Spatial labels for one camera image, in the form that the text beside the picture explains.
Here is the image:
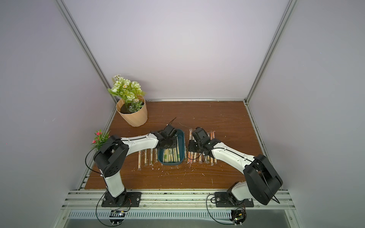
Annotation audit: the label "black base cable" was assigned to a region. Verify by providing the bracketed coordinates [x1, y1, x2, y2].
[95, 190, 132, 228]
[206, 194, 235, 226]

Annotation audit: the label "left black base cable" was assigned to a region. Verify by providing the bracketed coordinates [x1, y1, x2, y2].
[95, 190, 132, 228]

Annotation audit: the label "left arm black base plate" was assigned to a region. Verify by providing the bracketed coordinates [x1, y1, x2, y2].
[101, 191, 142, 208]

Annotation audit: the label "right black base cable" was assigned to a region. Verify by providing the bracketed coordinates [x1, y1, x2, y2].
[206, 194, 235, 226]

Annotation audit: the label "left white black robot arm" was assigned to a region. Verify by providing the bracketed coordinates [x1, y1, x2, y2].
[94, 124, 177, 198]

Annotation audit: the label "aluminium corner frame post right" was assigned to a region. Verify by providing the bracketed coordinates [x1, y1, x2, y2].
[244, 0, 298, 105]

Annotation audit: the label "teal plastic storage box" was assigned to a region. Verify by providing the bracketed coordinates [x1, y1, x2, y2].
[158, 129, 185, 166]

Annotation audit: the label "white green artificial flowers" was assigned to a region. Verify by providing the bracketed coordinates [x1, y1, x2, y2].
[108, 74, 145, 113]

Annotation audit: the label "wrapped chopsticks pile in box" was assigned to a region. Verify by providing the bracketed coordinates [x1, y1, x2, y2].
[162, 146, 181, 164]

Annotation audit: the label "left small circuit board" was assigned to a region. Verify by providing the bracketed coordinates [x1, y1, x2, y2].
[109, 210, 126, 227]

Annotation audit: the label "right small circuit board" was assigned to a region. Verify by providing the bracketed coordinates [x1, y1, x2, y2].
[231, 208, 247, 226]

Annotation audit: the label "aluminium front rail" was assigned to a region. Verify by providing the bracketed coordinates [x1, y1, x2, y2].
[61, 189, 295, 210]

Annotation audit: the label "aluminium corner frame post left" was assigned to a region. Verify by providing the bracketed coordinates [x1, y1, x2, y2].
[55, 0, 111, 90]

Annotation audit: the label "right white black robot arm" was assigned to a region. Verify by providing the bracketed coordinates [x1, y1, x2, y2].
[188, 127, 283, 206]

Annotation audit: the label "small circuit board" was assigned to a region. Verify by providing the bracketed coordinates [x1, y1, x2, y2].
[109, 210, 126, 227]
[231, 208, 247, 226]

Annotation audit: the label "aluminium corner frame post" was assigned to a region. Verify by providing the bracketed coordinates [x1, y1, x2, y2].
[244, 0, 298, 105]
[55, 0, 111, 90]

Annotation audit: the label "large beige ribbed flower pot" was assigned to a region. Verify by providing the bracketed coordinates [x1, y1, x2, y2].
[116, 97, 148, 127]

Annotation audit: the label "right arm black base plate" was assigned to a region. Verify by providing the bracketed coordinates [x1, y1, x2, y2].
[211, 192, 254, 208]

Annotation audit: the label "pink flowered small plant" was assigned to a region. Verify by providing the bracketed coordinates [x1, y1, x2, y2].
[91, 130, 110, 150]

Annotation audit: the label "white slotted cable duct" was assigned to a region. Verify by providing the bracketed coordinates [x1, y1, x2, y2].
[68, 210, 231, 220]

